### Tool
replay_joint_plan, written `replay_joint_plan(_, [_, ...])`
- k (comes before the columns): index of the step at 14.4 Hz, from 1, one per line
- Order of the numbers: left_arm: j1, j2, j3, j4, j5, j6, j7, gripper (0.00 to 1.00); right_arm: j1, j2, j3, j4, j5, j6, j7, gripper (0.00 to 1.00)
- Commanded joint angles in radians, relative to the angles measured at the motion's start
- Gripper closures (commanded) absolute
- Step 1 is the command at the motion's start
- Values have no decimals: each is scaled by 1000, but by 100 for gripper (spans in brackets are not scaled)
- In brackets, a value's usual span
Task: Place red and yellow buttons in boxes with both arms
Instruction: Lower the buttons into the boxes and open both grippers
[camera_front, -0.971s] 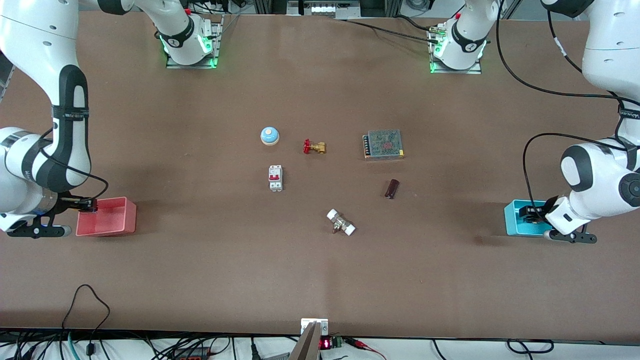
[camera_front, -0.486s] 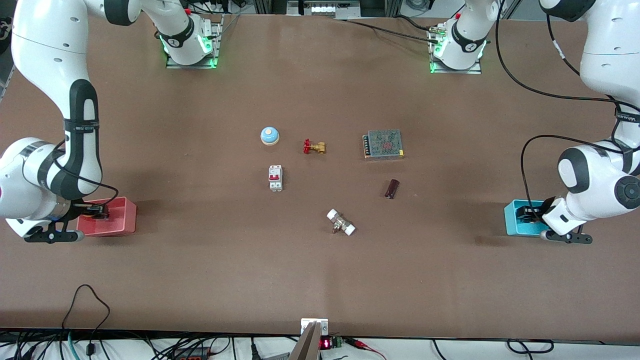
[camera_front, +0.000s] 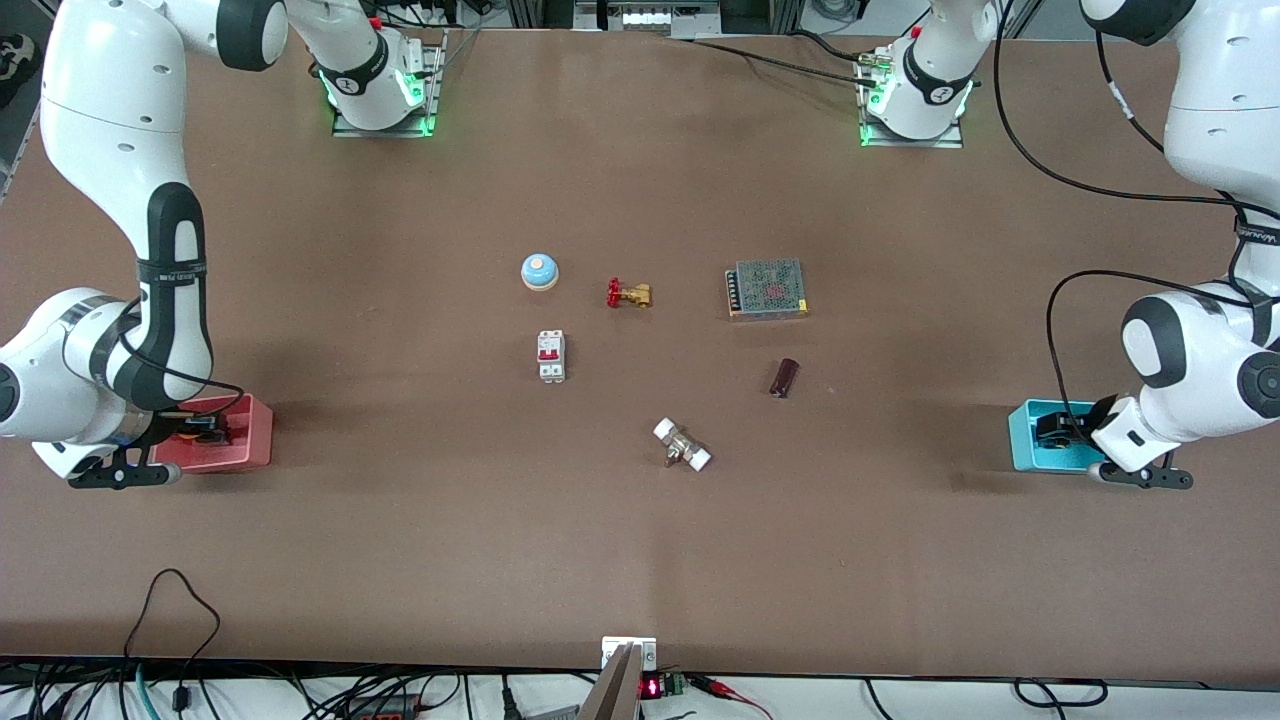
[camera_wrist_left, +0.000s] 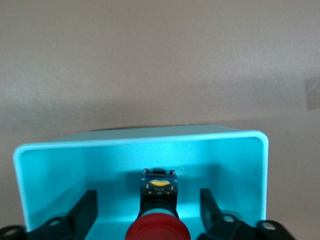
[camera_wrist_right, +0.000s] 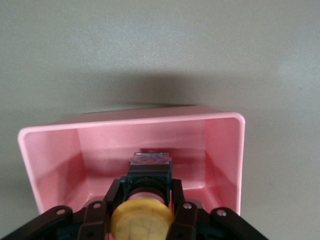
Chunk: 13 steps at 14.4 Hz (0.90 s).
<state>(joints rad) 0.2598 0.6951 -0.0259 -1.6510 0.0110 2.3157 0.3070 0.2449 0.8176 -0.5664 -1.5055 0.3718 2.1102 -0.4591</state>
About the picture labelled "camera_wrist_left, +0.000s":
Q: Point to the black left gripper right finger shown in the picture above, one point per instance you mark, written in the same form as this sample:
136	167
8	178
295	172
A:
210	212

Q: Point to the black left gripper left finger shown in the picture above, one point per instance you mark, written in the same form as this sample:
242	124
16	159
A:
80	215

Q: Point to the cyan plastic box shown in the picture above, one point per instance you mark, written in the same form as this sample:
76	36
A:
50	175

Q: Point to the red mushroom push button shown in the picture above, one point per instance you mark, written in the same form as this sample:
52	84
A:
160	225

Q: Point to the brown tape patch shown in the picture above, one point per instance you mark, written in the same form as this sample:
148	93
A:
313	93

